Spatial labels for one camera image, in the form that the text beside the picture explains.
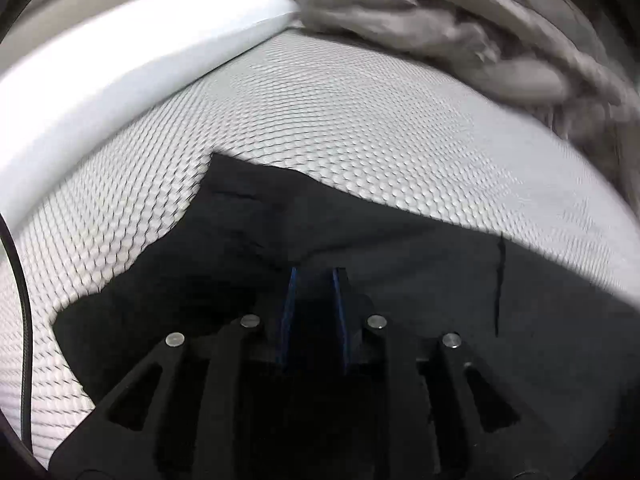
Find white pillow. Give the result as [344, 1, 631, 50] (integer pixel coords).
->
[1, 0, 298, 229]

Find black cable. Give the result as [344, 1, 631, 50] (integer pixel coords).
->
[0, 211, 34, 456]

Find grey crumpled blanket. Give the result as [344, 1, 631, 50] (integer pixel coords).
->
[297, 0, 639, 206]

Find black pants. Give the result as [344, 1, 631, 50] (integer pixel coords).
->
[52, 152, 640, 480]

